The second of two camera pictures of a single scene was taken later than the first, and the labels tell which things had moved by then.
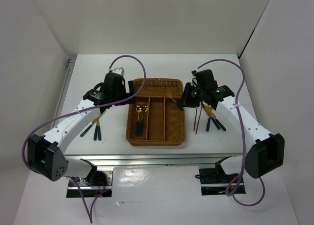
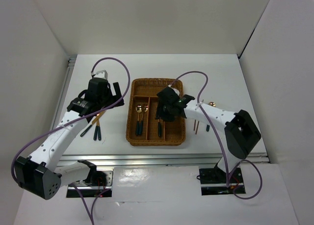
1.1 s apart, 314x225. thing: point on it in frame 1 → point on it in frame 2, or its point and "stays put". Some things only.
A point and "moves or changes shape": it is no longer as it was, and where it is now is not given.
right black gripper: (185, 100) → (160, 112)
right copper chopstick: (198, 121) stays put
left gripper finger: (131, 85) → (117, 89)
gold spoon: (172, 98) moves or changes shape
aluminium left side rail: (71, 60) stays put
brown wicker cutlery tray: (156, 119) stays put
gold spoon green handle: (144, 108) stays put
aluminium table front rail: (152, 160) stays put
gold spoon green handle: (138, 108) stays put
